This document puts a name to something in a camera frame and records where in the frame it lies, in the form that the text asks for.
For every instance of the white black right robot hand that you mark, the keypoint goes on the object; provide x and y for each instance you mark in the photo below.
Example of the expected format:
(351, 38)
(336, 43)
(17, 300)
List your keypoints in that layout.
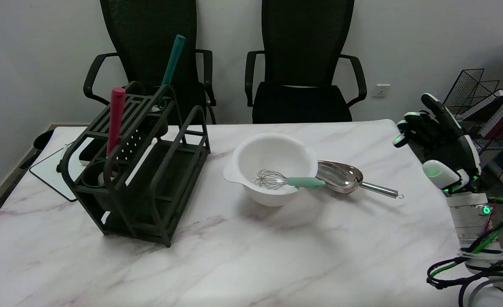
(456, 145)

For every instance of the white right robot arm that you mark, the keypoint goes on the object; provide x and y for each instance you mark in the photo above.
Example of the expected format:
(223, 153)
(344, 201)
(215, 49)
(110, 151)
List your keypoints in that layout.
(464, 217)

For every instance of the white leaning book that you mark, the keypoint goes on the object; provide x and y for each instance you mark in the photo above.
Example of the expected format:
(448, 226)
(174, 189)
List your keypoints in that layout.
(479, 106)

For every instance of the steel scoop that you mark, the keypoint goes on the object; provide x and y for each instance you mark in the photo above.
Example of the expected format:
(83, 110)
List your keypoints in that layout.
(341, 177)

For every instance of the black mesh office chair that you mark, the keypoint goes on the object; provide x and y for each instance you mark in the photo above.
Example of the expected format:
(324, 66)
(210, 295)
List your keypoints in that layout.
(149, 34)
(306, 42)

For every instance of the white mixing bowl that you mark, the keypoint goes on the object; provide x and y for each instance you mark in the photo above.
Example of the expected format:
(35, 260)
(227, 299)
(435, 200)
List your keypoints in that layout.
(268, 149)

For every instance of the dark green dish rack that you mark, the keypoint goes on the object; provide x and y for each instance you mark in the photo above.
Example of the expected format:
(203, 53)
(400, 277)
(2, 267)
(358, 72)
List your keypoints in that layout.
(170, 187)

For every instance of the white board with black edge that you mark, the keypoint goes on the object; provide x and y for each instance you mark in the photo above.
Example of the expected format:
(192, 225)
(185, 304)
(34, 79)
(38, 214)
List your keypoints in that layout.
(53, 175)

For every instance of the white wall socket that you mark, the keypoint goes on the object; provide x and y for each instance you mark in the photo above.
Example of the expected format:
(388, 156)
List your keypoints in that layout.
(381, 91)

